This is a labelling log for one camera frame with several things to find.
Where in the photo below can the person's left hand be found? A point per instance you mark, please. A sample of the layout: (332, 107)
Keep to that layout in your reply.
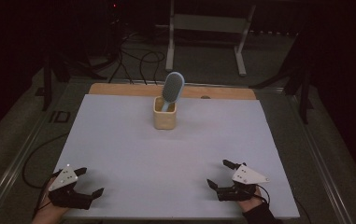
(49, 213)

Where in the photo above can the light blue hairbrush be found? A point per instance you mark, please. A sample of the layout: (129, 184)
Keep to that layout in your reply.
(172, 87)

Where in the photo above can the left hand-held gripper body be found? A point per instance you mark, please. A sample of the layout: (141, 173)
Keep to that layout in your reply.
(65, 186)

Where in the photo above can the beige square holder cup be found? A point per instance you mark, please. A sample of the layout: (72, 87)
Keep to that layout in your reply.
(164, 121)

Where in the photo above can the grey metal stand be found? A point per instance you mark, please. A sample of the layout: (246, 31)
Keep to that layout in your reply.
(210, 25)

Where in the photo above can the dark tripod stand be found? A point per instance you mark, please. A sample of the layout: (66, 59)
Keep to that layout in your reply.
(303, 90)
(49, 77)

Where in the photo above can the person's right hand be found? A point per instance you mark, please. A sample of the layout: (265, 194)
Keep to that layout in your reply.
(249, 203)

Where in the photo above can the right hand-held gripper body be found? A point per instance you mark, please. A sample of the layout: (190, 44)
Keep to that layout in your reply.
(244, 182)

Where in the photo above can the black floor bracket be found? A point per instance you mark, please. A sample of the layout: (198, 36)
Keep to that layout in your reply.
(60, 117)

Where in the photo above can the white table sheet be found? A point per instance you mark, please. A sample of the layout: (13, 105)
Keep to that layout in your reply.
(166, 161)

